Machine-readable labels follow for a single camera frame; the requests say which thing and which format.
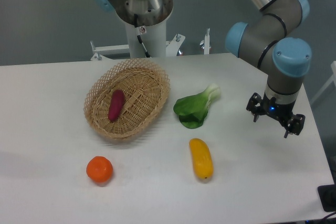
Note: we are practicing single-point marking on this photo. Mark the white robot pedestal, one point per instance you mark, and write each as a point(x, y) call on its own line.
point(145, 26)

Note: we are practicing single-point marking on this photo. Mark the white frame at right edge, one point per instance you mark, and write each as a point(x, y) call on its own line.
point(329, 82)

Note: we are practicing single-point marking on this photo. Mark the orange tangerine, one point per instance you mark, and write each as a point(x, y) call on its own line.
point(99, 169)

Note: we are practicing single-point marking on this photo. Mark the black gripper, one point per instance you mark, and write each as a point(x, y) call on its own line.
point(293, 123)

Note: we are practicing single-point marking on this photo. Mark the woven wicker basket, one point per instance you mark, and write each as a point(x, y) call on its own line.
point(145, 86)

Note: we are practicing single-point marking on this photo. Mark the green bok choy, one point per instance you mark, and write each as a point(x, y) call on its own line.
point(192, 110)

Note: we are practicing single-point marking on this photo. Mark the yellow mango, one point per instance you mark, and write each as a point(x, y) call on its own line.
point(201, 159)

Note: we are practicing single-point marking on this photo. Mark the black device at table edge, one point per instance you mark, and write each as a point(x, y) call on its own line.
point(327, 197)

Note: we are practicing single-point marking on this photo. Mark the purple sweet potato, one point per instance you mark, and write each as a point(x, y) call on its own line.
point(116, 105)

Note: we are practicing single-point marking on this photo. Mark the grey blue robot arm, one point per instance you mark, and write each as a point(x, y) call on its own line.
point(266, 45)

